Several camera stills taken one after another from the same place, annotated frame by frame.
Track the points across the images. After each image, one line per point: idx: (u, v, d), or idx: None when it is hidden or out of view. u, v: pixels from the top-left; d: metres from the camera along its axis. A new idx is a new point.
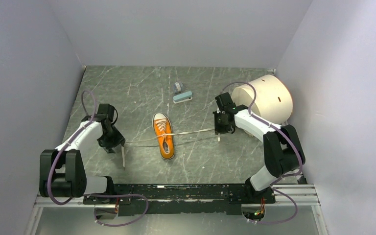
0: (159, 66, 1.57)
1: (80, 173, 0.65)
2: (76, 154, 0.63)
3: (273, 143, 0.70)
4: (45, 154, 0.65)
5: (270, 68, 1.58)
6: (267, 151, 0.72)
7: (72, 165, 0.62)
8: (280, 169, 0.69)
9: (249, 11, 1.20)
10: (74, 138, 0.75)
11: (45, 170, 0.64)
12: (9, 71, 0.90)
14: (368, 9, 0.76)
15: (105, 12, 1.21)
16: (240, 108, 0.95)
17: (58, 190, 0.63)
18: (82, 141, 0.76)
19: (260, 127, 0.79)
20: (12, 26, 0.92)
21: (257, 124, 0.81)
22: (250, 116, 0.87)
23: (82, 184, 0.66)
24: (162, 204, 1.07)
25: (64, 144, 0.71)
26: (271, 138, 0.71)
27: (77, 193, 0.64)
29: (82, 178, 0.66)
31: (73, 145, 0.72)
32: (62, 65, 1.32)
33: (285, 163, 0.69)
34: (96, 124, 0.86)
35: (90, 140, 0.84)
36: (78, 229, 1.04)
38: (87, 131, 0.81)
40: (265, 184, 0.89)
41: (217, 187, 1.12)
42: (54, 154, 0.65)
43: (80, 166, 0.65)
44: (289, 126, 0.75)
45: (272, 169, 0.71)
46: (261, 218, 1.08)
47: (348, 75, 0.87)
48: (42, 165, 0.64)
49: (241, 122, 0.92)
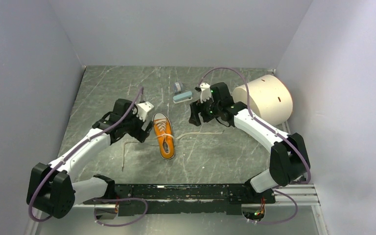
0: (159, 66, 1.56)
1: (66, 195, 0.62)
2: (63, 180, 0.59)
3: (282, 156, 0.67)
4: (37, 168, 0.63)
5: (270, 68, 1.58)
6: (273, 161, 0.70)
7: (58, 189, 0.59)
8: (287, 179, 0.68)
9: (249, 11, 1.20)
10: (70, 156, 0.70)
11: (35, 183, 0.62)
12: (9, 71, 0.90)
14: (369, 10, 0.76)
15: (105, 11, 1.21)
16: (239, 108, 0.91)
17: (42, 205, 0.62)
18: (79, 159, 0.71)
19: (266, 135, 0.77)
20: (12, 26, 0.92)
21: (262, 130, 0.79)
22: (253, 119, 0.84)
23: (66, 204, 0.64)
24: (162, 204, 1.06)
25: (58, 163, 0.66)
26: (281, 152, 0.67)
27: (58, 214, 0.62)
29: (68, 199, 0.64)
31: (68, 166, 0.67)
32: (62, 65, 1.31)
33: (292, 173, 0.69)
34: (104, 137, 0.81)
35: (93, 153, 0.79)
36: (78, 229, 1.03)
38: (88, 146, 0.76)
40: (266, 187, 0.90)
41: (217, 187, 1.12)
42: (45, 170, 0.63)
43: (67, 190, 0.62)
44: (295, 135, 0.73)
45: (278, 178, 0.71)
46: (261, 218, 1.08)
47: (348, 76, 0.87)
48: (33, 179, 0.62)
49: (241, 126, 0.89)
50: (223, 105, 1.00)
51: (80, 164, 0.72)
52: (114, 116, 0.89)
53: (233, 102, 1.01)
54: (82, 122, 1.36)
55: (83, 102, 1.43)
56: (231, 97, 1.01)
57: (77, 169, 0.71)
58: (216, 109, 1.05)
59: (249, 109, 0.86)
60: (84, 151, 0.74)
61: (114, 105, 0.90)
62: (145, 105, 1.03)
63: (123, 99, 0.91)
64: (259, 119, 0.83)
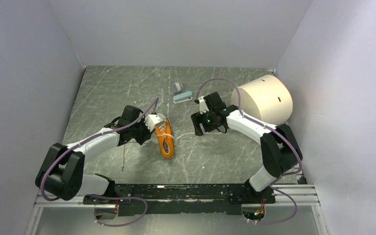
0: (159, 66, 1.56)
1: (76, 177, 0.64)
2: (78, 159, 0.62)
3: (271, 146, 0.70)
4: (55, 147, 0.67)
5: (270, 68, 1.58)
6: (266, 153, 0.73)
7: (71, 167, 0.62)
8: (280, 170, 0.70)
9: (248, 11, 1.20)
10: (86, 141, 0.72)
11: (50, 161, 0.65)
12: (9, 71, 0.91)
14: (368, 10, 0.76)
15: (105, 12, 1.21)
16: (231, 110, 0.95)
17: (50, 185, 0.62)
18: (93, 146, 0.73)
19: (255, 129, 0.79)
20: (12, 26, 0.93)
21: (252, 126, 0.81)
22: (243, 117, 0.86)
23: (73, 188, 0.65)
24: (162, 204, 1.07)
25: (75, 144, 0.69)
26: (270, 141, 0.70)
27: (64, 195, 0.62)
29: (75, 183, 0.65)
31: (83, 149, 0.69)
32: (62, 65, 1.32)
33: (284, 162, 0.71)
34: (115, 135, 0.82)
35: (101, 149, 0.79)
36: (78, 229, 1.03)
38: (100, 139, 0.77)
40: (264, 184, 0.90)
41: (217, 187, 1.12)
42: (61, 150, 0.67)
43: (78, 171, 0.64)
44: (284, 125, 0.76)
45: (273, 169, 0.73)
46: (261, 218, 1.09)
47: (348, 76, 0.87)
48: (49, 157, 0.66)
49: (234, 124, 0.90)
50: (215, 110, 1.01)
51: (91, 152, 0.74)
52: (123, 120, 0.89)
53: (225, 106, 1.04)
54: (82, 122, 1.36)
55: (83, 101, 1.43)
56: (223, 103, 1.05)
57: (88, 157, 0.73)
58: (211, 116, 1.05)
59: (240, 108, 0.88)
60: (97, 142, 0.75)
61: (124, 110, 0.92)
62: (155, 117, 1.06)
63: (131, 105, 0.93)
64: (249, 116, 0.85)
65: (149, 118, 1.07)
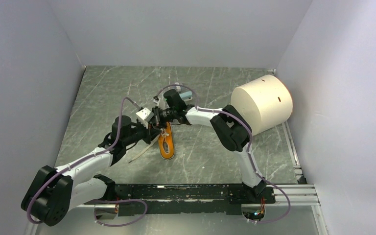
0: (159, 66, 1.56)
1: (62, 202, 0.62)
2: (64, 186, 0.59)
3: (220, 124, 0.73)
4: (43, 170, 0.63)
5: (270, 69, 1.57)
6: (218, 132, 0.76)
7: (58, 194, 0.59)
8: (233, 144, 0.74)
9: (248, 10, 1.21)
10: (76, 164, 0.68)
11: (36, 185, 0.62)
12: (9, 71, 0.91)
14: (368, 11, 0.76)
15: (105, 11, 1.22)
16: (188, 108, 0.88)
17: (35, 210, 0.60)
18: (84, 169, 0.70)
19: (207, 115, 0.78)
20: (12, 25, 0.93)
21: (204, 112, 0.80)
22: (198, 110, 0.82)
23: (59, 211, 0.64)
24: (162, 204, 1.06)
25: (64, 168, 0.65)
26: (218, 120, 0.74)
27: (49, 221, 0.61)
29: (61, 207, 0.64)
31: (72, 173, 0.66)
32: (62, 64, 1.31)
33: (236, 137, 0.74)
34: (107, 156, 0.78)
35: (93, 171, 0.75)
36: (78, 230, 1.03)
38: (93, 160, 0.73)
40: (248, 173, 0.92)
41: (217, 187, 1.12)
42: (50, 174, 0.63)
43: (64, 197, 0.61)
44: (229, 105, 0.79)
45: (228, 145, 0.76)
46: (261, 218, 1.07)
47: (347, 76, 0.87)
48: (36, 179, 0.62)
49: (193, 120, 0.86)
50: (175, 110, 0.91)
51: (82, 175, 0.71)
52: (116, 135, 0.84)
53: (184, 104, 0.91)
54: (82, 122, 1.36)
55: (83, 101, 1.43)
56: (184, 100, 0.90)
57: (80, 178, 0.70)
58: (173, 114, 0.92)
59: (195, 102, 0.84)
60: (89, 164, 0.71)
61: (112, 129, 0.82)
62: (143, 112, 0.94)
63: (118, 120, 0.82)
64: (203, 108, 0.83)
65: (137, 116, 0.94)
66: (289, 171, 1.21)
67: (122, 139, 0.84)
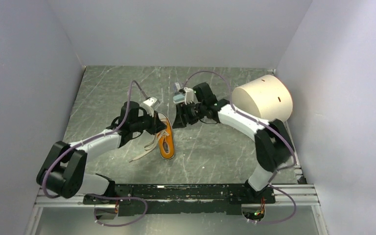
0: (159, 66, 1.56)
1: (78, 176, 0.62)
2: (81, 156, 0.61)
3: (266, 142, 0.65)
4: (57, 145, 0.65)
5: (270, 68, 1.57)
6: (259, 150, 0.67)
7: (74, 164, 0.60)
8: (272, 165, 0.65)
9: (247, 10, 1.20)
10: (88, 141, 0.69)
11: (51, 159, 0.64)
12: (9, 72, 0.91)
14: (368, 11, 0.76)
15: (105, 11, 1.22)
16: (222, 105, 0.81)
17: (52, 183, 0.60)
18: (97, 146, 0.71)
19: (248, 125, 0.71)
20: (13, 26, 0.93)
21: (245, 121, 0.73)
22: (236, 112, 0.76)
23: (74, 187, 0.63)
24: (162, 204, 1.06)
25: (77, 143, 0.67)
26: (266, 136, 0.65)
27: (66, 193, 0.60)
29: (77, 181, 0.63)
31: (85, 147, 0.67)
32: (62, 64, 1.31)
33: (278, 158, 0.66)
34: (117, 136, 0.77)
35: (103, 150, 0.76)
36: (78, 230, 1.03)
38: (103, 139, 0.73)
40: (263, 181, 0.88)
41: (217, 187, 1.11)
42: (64, 148, 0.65)
43: (80, 169, 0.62)
44: (276, 121, 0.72)
45: (266, 165, 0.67)
46: (260, 218, 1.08)
47: (346, 76, 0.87)
48: (52, 154, 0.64)
49: (225, 121, 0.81)
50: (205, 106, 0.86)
51: (94, 152, 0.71)
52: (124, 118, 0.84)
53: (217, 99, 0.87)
54: (82, 122, 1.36)
55: (83, 101, 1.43)
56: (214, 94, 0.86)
57: (91, 156, 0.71)
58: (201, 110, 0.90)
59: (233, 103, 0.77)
60: (100, 141, 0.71)
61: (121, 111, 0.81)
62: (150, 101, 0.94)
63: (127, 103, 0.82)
64: (242, 111, 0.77)
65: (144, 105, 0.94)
66: (289, 171, 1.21)
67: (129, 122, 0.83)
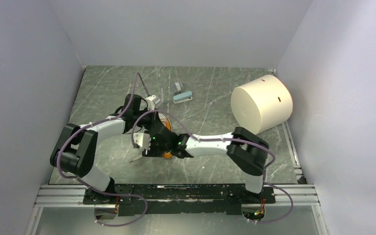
0: (159, 66, 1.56)
1: (89, 154, 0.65)
2: (91, 136, 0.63)
3: (241, 154, 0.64)
4: (68, 127, 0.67)
5: (270, 69, 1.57)
6: (238, 162, 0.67)
7: (85, 143, 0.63)
8: (260, 169, 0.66)
9: (247, 10, 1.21)
10: (97, 124, 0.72)
11: (63, 140, 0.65)
12: (9, 72, 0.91)
14: (368, 11, 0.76)
15: (105, 12, 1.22)
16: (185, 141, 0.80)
17: (65, 163, 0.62)
18: (105, 128, 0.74)
19: (217, 145, 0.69)
20: (12, 26, 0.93)
21: (211, 144, 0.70)
22: (200, 141, 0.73)
23: (87, 166, 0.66)
24: (162, 204, 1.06)
25: (86, 125, 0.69)
26: (236, 151, 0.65)
27: (80, 172, 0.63)
29: (89, 161, 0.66)
31: (95, 129, 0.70)
32: (61, 64, 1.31)
33: (260, 160, 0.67)
34: (121, 122, 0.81)
35: (109, 134, 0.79)
36: (78, 230, 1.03)
38: (109, 123, 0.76)
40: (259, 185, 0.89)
41: (216, 187, 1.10)
42: (74, 129, 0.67)
43: (91, 149, 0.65)
44: (237, 128, 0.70)
45: (254, 172, 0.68)
46: (261, 218, 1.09)
47: (346, 76, 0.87)
48: (62, 135, 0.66)
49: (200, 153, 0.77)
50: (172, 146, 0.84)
51: (102, 136, 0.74)
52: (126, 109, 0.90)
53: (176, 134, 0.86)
54: (82, 122, 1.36)
55: (83, 101, 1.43)
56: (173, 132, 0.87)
57: (100, 138, 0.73)
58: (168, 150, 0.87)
59: (191, 134, 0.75)
60: (108, 125, 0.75)
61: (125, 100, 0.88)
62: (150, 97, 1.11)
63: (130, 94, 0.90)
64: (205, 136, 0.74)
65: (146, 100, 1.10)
66: (289, 171, 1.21)
67: (132, 111, 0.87)
